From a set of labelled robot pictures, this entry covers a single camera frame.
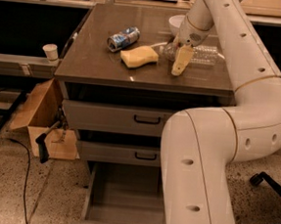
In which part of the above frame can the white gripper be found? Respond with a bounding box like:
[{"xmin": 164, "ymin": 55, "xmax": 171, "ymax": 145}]
[{"xmin": 171, "ymin": 0, "xmax": 214, "ymax": 76}]

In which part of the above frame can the clear plastic water bottle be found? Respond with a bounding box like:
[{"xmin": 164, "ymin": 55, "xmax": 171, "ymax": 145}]
[{"xmin": 160, "ymin": 43, "xmax": 223, "ymax": 67}]

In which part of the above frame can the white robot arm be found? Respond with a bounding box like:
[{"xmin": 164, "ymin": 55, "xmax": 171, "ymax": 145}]
[{"xmin": 161, "ymin": 0, "xmax": 281, "ymax": 224}]

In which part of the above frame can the grey drawer cabinet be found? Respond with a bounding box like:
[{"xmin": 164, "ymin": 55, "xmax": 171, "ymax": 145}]
[{"xmin": 40, "ymin": 0, "xmax": 245, "ymax": 224}]

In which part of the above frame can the grey top drawer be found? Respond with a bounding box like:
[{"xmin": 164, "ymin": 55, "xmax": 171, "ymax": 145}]
[{"xmin": 63, "ymin": 100, "xmax": 173, "ymax": 137}]

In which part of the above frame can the grey middle drawer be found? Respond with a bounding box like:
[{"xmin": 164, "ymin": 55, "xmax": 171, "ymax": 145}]
[{"xmin": 76, "ymin": 140, "xmax": 161, "ymax": 166}]

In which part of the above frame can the grey open bottom drawer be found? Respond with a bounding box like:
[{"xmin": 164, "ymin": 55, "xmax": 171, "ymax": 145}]
[{"xmin": 71, "ymin": 162, "xmax": 165, "ymax": 224}]

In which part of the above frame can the white bowl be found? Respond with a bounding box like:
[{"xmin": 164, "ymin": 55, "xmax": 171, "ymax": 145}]
[{"xmin": 168, "ymin": 15, "xmax": 185, "ymax": 36}]

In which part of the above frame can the yellow sponge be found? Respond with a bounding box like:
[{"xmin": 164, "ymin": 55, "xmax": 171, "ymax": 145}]
[{"xmin": 120, "ymin": 46, "xmax": 159, "ymax": 68}]

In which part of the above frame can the crushed blue soda can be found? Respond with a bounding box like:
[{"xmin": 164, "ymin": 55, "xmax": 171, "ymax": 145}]
[{"xmin": 107, "ymin": 26, "xmax": 140, "ymax": 53}]

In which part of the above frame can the white paper cup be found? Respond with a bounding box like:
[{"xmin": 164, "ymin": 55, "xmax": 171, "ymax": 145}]
[{"xmin": 43, "ymin": 43, "xmax": 59, "ymax": 64}]

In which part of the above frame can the cardboard box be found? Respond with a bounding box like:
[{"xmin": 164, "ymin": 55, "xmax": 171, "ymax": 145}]
[{"xmin": 10, "ymin": 79, "xmax": 78, "ymax": 160}]

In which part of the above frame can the black handled tool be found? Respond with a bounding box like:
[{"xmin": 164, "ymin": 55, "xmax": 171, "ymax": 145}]
[{"xmin": 35, "ymin": 120, "xmax": 61, "ymax": 163}]

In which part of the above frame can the grey workbench rail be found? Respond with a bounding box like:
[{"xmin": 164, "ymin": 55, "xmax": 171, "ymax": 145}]
[{"xmin": 0, "ymin": 54, "xmax": 60, "ymax": 79}]

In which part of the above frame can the black floor cable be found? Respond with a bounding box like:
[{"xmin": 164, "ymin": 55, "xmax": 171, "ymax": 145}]
[{"xmin": 0, "ymin": 134, "xmax": 38, "ymax": 224}]

